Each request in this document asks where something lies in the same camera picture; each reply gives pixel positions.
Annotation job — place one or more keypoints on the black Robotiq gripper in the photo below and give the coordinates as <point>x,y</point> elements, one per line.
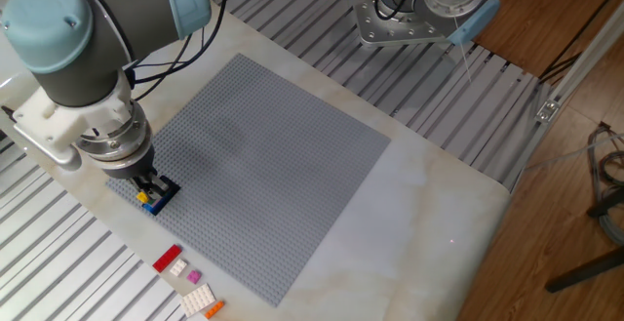
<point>131,167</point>

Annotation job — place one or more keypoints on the green Lego brick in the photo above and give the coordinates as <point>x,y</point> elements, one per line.
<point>152,200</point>

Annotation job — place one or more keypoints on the black Lego plate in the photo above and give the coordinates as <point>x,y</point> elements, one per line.
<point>171,189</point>

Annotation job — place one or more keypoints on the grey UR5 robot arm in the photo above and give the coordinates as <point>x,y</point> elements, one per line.
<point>78,67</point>

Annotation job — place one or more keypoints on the red Lego brick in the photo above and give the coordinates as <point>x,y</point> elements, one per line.
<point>167,258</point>

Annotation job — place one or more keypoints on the small white Lego brick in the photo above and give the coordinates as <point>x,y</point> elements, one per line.
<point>178,267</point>

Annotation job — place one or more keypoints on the small magenta Lego brick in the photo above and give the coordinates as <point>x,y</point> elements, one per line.
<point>194,276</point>

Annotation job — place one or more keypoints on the grey Lego baseplate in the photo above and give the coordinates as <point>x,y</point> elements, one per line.
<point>273,179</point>

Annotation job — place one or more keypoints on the large white Lego plate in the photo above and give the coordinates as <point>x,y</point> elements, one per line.
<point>197,300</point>

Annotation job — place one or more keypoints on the orange Lego brick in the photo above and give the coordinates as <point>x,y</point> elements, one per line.
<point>214,309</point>

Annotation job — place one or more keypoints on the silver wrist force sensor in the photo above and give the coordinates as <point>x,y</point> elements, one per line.
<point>119,140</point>

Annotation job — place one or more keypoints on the glossy marble pattern mat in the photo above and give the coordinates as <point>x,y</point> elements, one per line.
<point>414,243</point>

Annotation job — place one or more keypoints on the black stand leg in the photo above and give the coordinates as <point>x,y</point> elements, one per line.
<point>585,269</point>

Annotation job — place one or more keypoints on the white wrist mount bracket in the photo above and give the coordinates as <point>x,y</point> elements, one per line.
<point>68,121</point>

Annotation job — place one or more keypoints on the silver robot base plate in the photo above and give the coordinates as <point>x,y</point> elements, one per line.
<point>385,30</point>

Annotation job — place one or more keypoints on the aluminium frame bar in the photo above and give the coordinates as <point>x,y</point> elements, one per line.
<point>585,57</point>

